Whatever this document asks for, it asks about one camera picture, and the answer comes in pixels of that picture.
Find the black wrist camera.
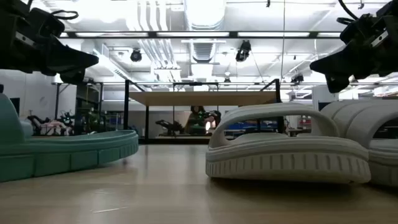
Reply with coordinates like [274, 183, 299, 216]
[340, 14, 379, 44]
[29, 7, 66, 37]

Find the silver ceiling duct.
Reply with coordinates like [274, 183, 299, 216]
[183, 0, 227, 31]

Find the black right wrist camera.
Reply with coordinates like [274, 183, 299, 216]
[340, 14, 379, 44]

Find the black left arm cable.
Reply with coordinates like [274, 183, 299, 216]
[51, 9, 80, 21]

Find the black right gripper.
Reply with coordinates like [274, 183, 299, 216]
[310, 2, 398, 93]

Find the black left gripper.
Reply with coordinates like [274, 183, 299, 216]
[0, 0, 100, 85]

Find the person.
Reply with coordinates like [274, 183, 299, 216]
[185, 105, 210, 136]

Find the wooden shelf with black frame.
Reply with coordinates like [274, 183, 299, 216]
[123, 78, 285, 144]

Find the white rubber slide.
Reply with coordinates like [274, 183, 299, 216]
[205, 102, 372, 185]
[319, 99, 398, 187]

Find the green rubber slide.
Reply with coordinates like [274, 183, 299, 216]
[0, 92, 139, 183]

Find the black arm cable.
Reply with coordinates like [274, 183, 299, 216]
[51, 9, 80, 21]
[336, 0, 361, 26]

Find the black storage rack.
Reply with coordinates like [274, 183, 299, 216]
[74, 82, 105, 135]

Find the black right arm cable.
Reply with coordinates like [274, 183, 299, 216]
[336, 0, 361, 26]

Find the black table frame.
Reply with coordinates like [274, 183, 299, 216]
[136, 138, 212, 145]

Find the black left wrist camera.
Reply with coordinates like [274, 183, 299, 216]
[29, 7, 66, 37]

